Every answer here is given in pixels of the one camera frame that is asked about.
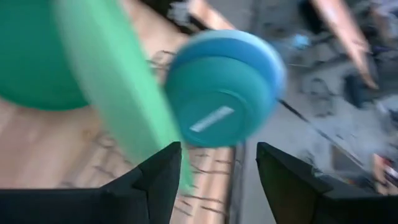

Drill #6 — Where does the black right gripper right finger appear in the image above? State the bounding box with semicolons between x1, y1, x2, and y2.
256;142;398;224

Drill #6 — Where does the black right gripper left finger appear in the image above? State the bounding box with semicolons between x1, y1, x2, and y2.
0;141;183;224

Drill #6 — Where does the light green plate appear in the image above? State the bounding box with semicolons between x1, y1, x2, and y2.
51;0;195;195

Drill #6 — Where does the teal plate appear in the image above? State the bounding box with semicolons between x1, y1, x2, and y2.
164;55;276;149

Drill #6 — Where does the dark green plate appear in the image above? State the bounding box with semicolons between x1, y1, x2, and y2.
0;0;90;112

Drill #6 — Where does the grey wire dish rack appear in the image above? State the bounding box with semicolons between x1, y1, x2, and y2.
91;48;248;224

